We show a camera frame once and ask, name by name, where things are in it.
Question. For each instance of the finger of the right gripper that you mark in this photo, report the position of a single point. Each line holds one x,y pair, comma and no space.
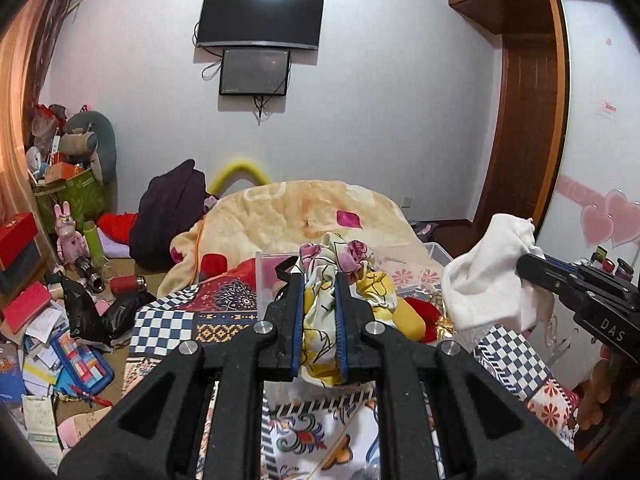
547,272

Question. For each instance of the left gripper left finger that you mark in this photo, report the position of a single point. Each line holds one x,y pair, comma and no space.
199,401

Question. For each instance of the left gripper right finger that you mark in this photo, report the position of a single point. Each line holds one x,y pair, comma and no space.
440,414

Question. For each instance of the white fluffy drawstring pouch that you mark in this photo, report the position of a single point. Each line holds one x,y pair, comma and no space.
481,288

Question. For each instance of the gold shiny drawstring pouch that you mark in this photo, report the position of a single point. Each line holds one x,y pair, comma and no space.
444,328

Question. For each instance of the red velvet pouch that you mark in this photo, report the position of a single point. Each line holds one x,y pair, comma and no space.
430,316

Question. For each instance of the floral yellow scrunchie cloth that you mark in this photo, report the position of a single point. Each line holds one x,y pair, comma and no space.
320,264

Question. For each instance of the pink heart stickers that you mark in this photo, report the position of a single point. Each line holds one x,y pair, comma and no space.
609,218

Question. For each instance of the blue pencil case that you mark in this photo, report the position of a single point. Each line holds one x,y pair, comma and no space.
83,367

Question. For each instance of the brown wooden door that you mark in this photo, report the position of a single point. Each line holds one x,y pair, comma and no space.
518,163

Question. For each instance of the pink plush bunny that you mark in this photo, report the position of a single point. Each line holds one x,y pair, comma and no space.
71,244

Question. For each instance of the green bottle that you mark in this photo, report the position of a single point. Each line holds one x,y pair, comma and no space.
94,244

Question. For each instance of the dark purple clothing pile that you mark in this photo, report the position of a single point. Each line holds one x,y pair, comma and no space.
171,205

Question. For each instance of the red flat box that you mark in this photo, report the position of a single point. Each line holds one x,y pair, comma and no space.
15,235

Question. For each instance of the beige fleece blanket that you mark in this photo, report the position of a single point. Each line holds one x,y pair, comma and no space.
279,217

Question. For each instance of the green cardboard box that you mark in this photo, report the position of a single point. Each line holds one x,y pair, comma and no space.
87,197

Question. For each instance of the grey plush toy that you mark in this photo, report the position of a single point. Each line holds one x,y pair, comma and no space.
89,137

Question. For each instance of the orange pink curtain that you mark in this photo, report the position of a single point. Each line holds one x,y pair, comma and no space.
29,30

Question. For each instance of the small wall monitor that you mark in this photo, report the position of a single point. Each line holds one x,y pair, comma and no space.
254,72

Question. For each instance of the large wall television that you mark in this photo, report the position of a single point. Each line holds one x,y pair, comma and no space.
289,24

